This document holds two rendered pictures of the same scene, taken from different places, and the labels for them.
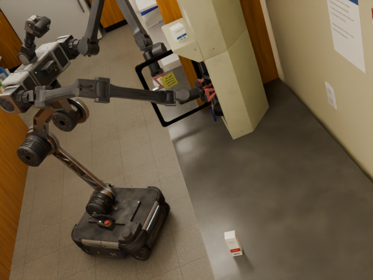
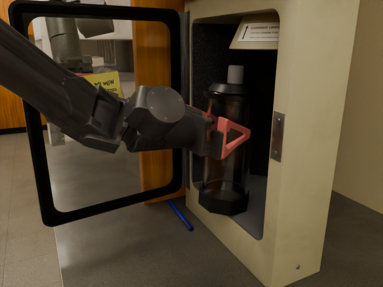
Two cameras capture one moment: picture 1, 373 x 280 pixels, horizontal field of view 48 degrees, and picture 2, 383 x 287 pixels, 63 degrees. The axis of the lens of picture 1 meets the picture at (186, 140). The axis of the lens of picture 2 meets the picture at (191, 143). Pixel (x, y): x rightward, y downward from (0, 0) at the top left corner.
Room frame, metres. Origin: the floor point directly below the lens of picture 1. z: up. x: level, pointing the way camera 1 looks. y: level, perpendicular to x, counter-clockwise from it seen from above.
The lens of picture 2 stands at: (1.38, 0.10, 1.33)
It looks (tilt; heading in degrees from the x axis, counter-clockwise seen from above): 18 degrees down; 331
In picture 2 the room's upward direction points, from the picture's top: straight up
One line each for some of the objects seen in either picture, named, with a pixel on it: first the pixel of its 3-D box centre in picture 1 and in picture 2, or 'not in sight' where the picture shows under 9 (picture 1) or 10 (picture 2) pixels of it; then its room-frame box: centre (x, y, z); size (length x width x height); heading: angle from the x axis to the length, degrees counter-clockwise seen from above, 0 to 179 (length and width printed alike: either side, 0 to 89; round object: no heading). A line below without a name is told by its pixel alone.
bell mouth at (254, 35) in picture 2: not in sight; (280, 32); (1.81, -0.32, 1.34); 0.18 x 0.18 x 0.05
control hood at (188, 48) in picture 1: (181, 42); not in sight; (1.84, -0.16, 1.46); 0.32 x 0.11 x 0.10; 178
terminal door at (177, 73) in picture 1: (175, 86); (113, 115); (1.98, -0.06, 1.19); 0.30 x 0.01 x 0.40; 94
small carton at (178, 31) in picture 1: (178, 32); not in sight; (1.77, -0.16, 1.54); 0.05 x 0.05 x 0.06; 11
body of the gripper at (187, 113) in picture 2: (194, 93); (178, 131); (1.84, -0.13, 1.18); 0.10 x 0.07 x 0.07; 1
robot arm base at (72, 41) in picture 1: (76, 46); not in sight; (2.43, 0.36, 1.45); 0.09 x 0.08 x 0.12; 145
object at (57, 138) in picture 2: not in sight; (56, 128); (1.96, 0.05, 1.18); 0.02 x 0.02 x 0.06; 4
